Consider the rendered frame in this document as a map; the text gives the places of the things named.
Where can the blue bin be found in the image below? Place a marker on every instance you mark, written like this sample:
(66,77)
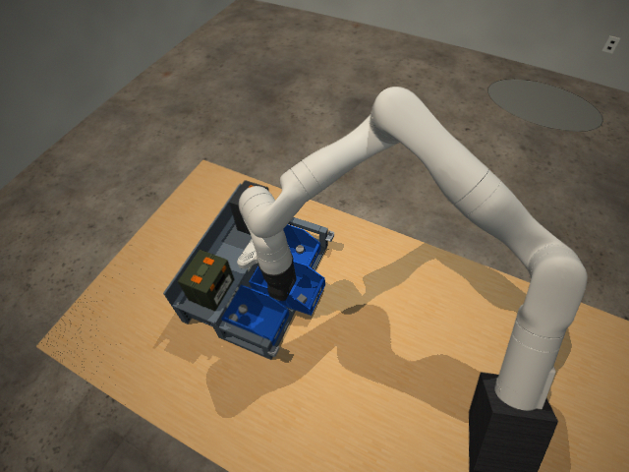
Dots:
(309,283)
(265,316)
(296,236)

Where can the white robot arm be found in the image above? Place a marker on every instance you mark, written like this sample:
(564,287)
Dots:
(558,278)

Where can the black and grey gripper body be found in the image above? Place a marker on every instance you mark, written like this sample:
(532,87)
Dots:
(280,273)

